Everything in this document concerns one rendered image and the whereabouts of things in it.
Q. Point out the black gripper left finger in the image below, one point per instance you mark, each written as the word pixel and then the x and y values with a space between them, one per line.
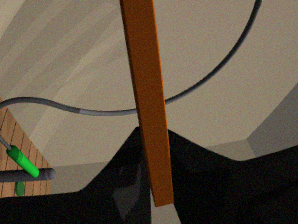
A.
pixel 119 194

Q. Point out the grey loop with orange handle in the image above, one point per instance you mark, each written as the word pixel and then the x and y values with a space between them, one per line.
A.
pixel 141 36

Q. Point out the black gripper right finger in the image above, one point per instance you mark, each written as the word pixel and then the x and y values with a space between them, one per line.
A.
pixel 208 187

